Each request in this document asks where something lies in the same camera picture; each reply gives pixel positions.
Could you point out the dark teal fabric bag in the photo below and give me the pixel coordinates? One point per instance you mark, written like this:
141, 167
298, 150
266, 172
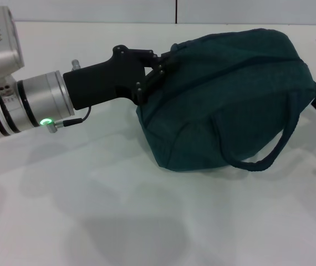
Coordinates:
224, 97

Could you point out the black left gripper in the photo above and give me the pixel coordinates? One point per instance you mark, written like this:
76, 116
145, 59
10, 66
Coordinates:
105, 80

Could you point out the silver plug stub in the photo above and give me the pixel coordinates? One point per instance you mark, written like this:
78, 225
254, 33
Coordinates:
75, 64

